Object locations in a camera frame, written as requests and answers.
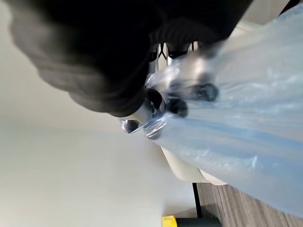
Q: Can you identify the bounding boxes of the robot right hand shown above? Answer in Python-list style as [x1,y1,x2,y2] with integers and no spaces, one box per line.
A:
[4,0,252,140]

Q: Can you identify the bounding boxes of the translucent blue garbage bag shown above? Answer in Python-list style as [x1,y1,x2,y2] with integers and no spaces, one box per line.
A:
[120,9,303,223]

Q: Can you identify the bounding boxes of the yellow object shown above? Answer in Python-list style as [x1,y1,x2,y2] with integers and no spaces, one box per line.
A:
[161,215,178,227]

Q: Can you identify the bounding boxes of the dark green object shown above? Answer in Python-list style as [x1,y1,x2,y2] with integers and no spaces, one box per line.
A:
[177,218,221,227]

